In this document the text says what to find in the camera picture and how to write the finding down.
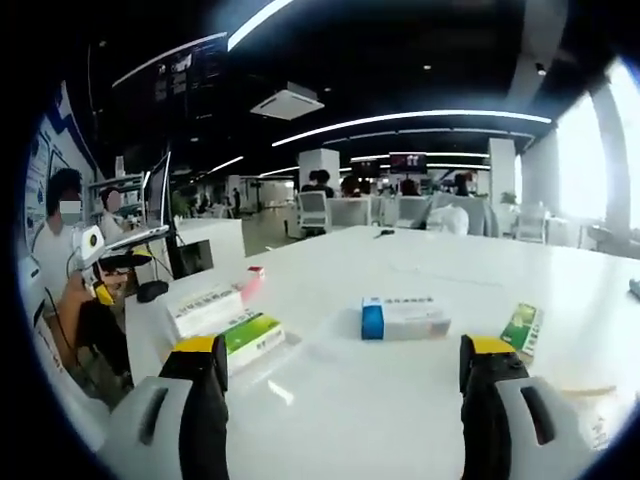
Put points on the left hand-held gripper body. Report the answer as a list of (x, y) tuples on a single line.
[(89, 245)]

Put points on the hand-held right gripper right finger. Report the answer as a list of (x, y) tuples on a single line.
[(485, 415)]

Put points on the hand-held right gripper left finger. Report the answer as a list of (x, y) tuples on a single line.
[(205, 415)]

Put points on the light green medicine box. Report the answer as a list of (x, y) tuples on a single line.
[(255, 335)]

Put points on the dark green medicine box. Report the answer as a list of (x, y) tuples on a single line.
[(522, 327)]

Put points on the large white medicine box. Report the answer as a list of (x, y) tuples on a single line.
[(205, 310)]

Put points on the blue white medicine box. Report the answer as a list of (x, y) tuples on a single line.
[(410, 317)]

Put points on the red medicine box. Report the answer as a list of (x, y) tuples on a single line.
[(252, 285)]

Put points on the black laptop stand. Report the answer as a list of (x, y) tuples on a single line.
[(125, 261)]

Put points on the black computer mouse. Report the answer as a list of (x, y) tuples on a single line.
[(152, 292)]

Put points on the white metal shelf rack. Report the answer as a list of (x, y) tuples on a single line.
[(127, 190)]

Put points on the silver laptop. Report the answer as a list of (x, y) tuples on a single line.
[(159, 190)]

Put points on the black screen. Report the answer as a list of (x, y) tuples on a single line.
[(195, 257)]

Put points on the yellow rimmed tray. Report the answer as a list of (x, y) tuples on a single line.
[(590, 391)]

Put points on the hanging black display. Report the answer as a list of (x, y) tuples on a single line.
[(175, 75)]

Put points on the small teal object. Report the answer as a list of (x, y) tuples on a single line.
[(634, 290)]

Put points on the white bundled cloth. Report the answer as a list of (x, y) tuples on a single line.
[(450, 219)]

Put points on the black scissors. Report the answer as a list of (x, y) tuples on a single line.
[(384, 234)]

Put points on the green potted plant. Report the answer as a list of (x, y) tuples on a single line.
[(510, 198)]

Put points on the white mesh office chair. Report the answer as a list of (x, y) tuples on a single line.
[(314, 212)]

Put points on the ceiling air conditioner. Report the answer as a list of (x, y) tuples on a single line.
[(287, 102)]

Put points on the white square pillar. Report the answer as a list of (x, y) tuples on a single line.
[(502, 170), (319, 160)]

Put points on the hanging red screen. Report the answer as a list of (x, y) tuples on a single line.
[(407, 163)]

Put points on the narrow bright window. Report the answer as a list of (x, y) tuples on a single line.
[(577, 160)]

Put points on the curved ceiling light strip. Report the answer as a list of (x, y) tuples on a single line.
[(255, 25), (400, 117)]

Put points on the wide bright window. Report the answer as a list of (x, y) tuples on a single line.
[(631, 150)]

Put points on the blue white wall poster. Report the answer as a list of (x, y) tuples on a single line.
[(40, 150)]

